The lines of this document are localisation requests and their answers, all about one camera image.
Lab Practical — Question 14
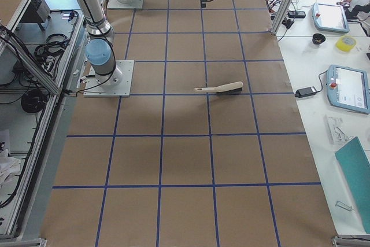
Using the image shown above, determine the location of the black phone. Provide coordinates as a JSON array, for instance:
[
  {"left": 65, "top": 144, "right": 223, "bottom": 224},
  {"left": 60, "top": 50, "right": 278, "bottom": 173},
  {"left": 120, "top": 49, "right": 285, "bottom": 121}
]
[{"left": 287, "top": 11, "right": 306, "bottom": 19}]

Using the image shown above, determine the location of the yellow tape roll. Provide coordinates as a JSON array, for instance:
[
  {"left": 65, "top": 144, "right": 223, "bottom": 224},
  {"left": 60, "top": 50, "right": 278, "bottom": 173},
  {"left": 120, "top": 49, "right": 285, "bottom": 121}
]
[{"left": 335, "top": 35, "right": 357, "bottom": 52}]

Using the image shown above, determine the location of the white hand brush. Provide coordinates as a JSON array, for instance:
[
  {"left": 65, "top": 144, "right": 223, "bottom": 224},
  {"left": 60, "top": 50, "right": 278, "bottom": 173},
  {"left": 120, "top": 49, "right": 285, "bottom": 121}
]
[{"left": 194, "top": 81, "right": 244, "bottom": 95}]

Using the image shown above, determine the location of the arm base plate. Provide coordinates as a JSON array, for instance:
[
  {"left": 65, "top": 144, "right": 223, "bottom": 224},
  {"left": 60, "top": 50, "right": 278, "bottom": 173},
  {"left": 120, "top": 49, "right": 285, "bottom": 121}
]
[
  {"left": 108, "top": 0, "right": 143, "bottom": 10},
  {"left": 83, "top": 60, "right": 134, "bottom": 97}
]

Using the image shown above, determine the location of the green folder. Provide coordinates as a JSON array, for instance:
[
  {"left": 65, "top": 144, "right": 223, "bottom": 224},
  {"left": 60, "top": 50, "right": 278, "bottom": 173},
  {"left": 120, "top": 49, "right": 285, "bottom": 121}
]
[{"left": 335, "top": 137, "right": 369, "bottom": 234}]

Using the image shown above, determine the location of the blue teach pendant near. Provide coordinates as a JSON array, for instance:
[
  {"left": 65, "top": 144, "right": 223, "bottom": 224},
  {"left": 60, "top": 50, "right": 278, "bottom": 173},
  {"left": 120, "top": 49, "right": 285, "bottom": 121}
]
[{"left": 327, "top": 65, "right": 369, "bottom": 114}]

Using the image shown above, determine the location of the blue teach pendant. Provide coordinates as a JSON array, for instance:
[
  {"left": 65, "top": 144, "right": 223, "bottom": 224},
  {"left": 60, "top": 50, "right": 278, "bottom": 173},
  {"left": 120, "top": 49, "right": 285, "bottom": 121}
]
[
  {"left": 312, "top": 3, "right": 350, "bottom": 34},
  {"left": 327, "top": 65, "right": 369, "bottom": 114}
]

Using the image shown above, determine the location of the small black power brick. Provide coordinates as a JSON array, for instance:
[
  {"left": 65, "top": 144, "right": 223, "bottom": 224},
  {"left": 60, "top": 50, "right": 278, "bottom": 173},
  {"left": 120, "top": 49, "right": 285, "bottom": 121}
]
[{"left": 294, "top": 86, "right": 317, "bottom": 98}]

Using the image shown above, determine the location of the black tape roll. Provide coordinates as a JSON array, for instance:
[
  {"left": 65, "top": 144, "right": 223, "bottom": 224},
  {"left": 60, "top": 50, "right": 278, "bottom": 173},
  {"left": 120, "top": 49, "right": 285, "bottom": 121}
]
[{"left": 312, "top": 33, "right": 326, "bottom": 45}]

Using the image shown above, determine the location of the blue teach pendant far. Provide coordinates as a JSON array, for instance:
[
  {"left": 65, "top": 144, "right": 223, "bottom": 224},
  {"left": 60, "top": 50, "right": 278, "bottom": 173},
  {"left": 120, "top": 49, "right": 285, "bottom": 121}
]
[{"left": 312, "top": 3, "right": 350, "bottom": 34}]

